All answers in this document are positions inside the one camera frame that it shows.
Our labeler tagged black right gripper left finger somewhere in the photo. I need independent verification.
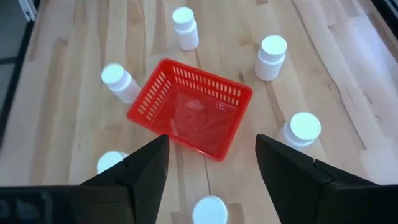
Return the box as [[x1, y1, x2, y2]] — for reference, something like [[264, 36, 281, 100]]
[[80, 134, 170, 224]]

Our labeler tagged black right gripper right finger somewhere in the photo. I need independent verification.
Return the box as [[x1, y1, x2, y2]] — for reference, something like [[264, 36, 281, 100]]
[[255, 134, 379, 224]]

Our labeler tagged white plastic pill bottle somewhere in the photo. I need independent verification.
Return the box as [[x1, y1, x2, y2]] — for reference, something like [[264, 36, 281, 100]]
[[275, 111, 322, 152], [100, 63, 142, 105], [96, 151, 129, 175], [172, 6, 200, 52], [254, 35, 288, 82], [192, 195, 229, 224]]

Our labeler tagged red plastic slotted basket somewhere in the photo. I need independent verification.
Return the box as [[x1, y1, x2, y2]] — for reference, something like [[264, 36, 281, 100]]
[[126, 58, 254, 162]]

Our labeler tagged silver aluminium extrusion bar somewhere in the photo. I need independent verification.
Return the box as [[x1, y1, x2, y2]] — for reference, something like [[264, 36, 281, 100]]
[[18, 0, 37, 22]]

